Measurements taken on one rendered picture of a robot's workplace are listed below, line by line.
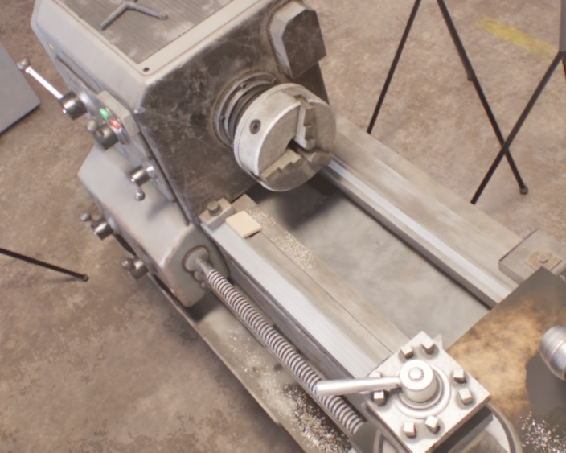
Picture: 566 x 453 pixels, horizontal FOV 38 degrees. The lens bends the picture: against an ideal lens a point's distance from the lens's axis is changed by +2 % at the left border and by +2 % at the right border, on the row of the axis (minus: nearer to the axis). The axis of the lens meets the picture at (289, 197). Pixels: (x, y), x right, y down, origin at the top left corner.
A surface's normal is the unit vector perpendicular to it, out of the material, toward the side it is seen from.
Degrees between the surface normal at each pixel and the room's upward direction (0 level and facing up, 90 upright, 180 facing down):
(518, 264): 0
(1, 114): 90
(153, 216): 32
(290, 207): 0
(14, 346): 0
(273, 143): 90
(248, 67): 90
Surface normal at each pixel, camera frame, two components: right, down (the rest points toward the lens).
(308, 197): -0.23, -0.63
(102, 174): -0.60, -0.22
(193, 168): 0.61, 0.50
